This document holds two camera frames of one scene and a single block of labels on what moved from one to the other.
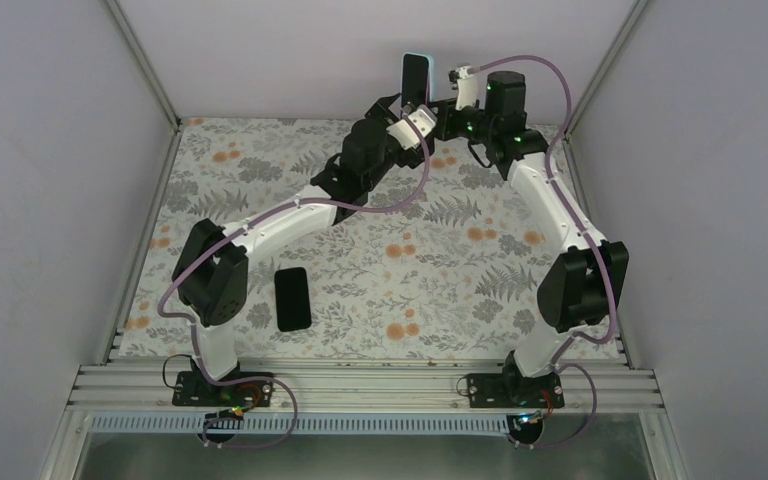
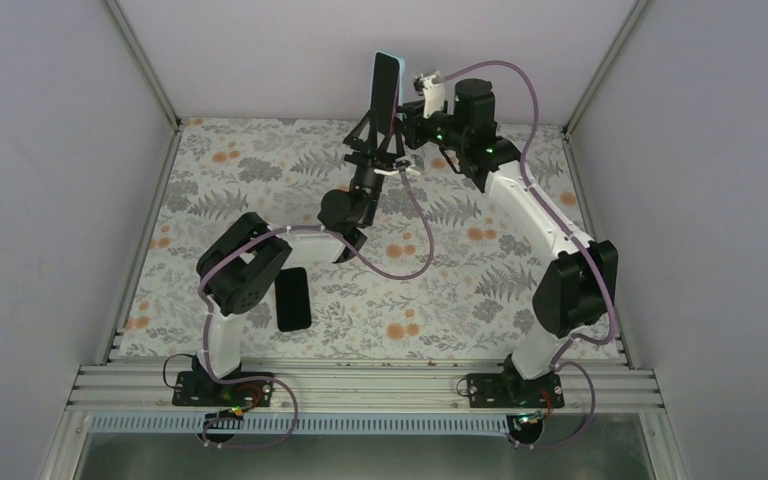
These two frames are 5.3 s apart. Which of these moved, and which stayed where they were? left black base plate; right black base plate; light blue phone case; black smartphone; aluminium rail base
Moved: black smartphone; light blue phone case
Stayed: right black base plate; left black base plate; aluminium rail base
